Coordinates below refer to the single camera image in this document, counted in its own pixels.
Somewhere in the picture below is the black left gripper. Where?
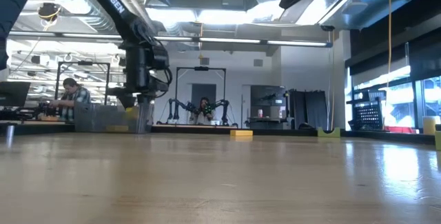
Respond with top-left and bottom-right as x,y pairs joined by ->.
116,79 -> 170,134

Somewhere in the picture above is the green arch block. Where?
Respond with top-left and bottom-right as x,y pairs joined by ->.
317,127 -> 341,139

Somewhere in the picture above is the translucent grey bin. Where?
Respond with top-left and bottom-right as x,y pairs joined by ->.
73,101 -> 155,134

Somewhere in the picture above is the person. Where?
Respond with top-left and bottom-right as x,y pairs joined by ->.
48,77 -> 92,123
188,96 -> 216,125

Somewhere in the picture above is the long ceiling light bar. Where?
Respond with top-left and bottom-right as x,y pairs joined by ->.
0,30 -> 334,48

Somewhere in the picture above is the black monitor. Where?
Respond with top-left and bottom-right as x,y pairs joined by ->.
0,81 -> 32,108

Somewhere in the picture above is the black curtain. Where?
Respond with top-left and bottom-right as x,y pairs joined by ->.
288,89 -> 329,131

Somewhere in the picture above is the black perforated crate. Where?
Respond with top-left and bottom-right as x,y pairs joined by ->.
346,98 -> 385,132

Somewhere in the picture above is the red box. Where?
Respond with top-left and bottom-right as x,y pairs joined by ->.
384,125 -> 416,134

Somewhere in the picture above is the yellow cup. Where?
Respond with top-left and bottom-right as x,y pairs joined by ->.
422,115 -> 441,136

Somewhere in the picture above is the black robot station frame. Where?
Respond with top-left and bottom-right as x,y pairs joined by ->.
174,65 -> 227,125

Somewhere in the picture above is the black camera gantry frame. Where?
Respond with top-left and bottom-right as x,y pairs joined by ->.
54,60 -> 112,112

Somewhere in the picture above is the silver spiral air duct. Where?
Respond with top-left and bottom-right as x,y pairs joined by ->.
34,0 -> 125,36

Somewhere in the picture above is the black table frame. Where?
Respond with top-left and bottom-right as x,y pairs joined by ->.
0,123 -> 437,145

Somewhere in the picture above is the black ceiling cord reel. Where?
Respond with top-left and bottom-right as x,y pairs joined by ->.
37,2 -> 62,23

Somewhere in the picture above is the thin yellow cord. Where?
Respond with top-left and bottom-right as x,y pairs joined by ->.
329,30 -> 337,131

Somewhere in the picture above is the large rectangular air duct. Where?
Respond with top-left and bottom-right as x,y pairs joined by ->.
285,0 -> 423,31

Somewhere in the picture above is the yellow hanging cord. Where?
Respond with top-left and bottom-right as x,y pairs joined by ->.
387,0 -> 394,80

